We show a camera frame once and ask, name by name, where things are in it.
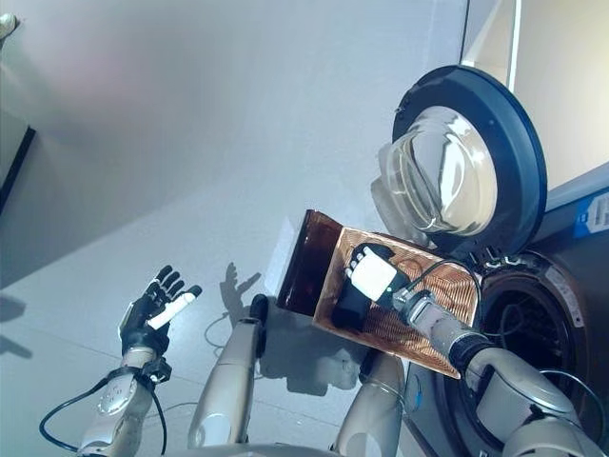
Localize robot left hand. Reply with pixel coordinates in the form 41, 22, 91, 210
118, 265, 205, 358

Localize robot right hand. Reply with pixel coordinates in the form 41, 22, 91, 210
344, 242, 411, 306

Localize black cloth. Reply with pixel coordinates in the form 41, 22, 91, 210
331, 243, 396, 329

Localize dark grey washing machine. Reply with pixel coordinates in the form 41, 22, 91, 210
403, 161, 609, 457

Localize round glass washing machine door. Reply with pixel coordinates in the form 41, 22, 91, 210
368, 65, 548, 253

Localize rectangular wicker laundry basket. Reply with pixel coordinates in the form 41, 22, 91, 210
311, 226, 481, 381

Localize dark brown plastic stool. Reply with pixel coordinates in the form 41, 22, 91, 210
275, 209, 344, 315

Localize robot left leg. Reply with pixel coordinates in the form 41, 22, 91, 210
187, 293, 270, 451

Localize robot leg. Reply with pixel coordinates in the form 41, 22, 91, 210
187, 293, 270, 451
330, 351, 405, 457

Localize robot right leg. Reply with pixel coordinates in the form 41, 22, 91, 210
330, 351, 405, 457

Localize grey robot torso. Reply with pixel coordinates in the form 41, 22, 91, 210
199, 442, 334, 457

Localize blue white energy label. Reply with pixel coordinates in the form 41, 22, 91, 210
573, 188, 609, 239

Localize white counter cabinet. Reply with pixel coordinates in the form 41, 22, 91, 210
459, 0, 609, 201

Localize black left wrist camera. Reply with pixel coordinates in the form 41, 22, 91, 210
142, 359, 172, 385

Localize thin white floor cable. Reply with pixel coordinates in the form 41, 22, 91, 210
204, 311, 229, 356

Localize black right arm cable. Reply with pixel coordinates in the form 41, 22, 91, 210
411, 259, 605, 429

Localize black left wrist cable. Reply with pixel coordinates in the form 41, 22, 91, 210
38, 368, 167, 456

